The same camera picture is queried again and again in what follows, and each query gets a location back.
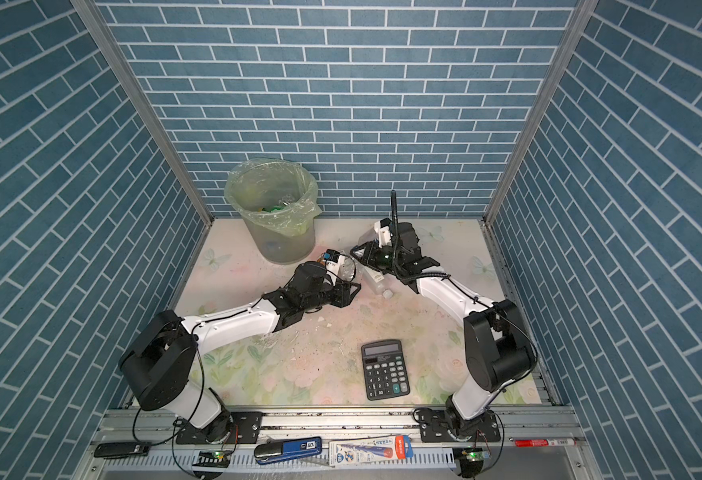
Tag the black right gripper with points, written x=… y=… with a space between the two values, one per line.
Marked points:
x=371 y=254

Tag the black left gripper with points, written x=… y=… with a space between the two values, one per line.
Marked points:
x=343 y=296

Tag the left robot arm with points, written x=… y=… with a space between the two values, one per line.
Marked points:
x=158 y=364

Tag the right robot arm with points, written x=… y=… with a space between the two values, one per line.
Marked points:
x=498 y=350

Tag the grey mesh waste bin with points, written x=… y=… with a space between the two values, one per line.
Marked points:
x=281 y=249

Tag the green plastic bin liner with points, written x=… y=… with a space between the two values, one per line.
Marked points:
x=260 y=183

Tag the clear bottle white barcode label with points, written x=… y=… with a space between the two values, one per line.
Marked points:
x=379 y=283

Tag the black desk calculator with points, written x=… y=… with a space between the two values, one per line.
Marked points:
x=385 y=371

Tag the white red pen package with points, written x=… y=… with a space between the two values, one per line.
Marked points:
x=370 y=450

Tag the blue black stapler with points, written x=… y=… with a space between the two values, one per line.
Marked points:
x=287 y=450

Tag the red marker pen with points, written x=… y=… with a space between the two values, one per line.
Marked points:
x=539 y=443

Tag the black remote device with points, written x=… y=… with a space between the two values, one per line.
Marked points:
x=121 y=450

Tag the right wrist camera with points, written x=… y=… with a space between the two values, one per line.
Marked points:
x=383 y=231

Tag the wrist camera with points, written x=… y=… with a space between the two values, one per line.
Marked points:
x=332 y=262
x=383 y=231

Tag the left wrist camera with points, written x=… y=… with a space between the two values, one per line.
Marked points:
x=332 y=262

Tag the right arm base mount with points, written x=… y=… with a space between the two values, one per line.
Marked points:
x=441 y=426

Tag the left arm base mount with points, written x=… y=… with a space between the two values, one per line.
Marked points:
x=227 y=429

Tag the aluminium rail frame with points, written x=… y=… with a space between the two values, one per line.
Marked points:
x=451 y=460

